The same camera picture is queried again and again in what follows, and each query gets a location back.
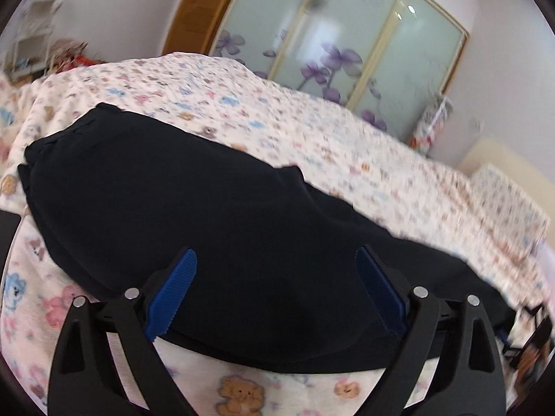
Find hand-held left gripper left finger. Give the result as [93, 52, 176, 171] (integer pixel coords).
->
[47, 247, 199, 416]

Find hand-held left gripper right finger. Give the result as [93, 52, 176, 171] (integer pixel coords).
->
[355, 245, 507, 416]

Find black pants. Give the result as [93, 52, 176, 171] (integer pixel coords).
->
[17, 103, 516, 375]

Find bear printed pillow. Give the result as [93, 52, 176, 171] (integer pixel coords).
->
[470, 164, 549, 265]

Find bear printed blanket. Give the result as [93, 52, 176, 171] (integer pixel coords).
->
[0, 52, 551, 416]

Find clear tube of plush toys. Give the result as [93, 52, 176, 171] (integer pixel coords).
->
[410, 95, 454, 157]

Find black smartphone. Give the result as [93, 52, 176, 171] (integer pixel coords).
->
[0, 210, 22, 274]

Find cream headboard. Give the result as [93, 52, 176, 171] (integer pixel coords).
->
[457, 136, 555, 209]

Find pile of dolls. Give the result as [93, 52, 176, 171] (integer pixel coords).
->
[48, 38, 105, 70]

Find wardrobe with flowered glass doors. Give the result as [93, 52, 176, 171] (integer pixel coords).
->
[208, 0, 471, 133]

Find wooden door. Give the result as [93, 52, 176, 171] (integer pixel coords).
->
[161, 0, 250, 57]

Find white wire rack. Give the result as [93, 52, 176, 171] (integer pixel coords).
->
[9, 0, 66, 79]

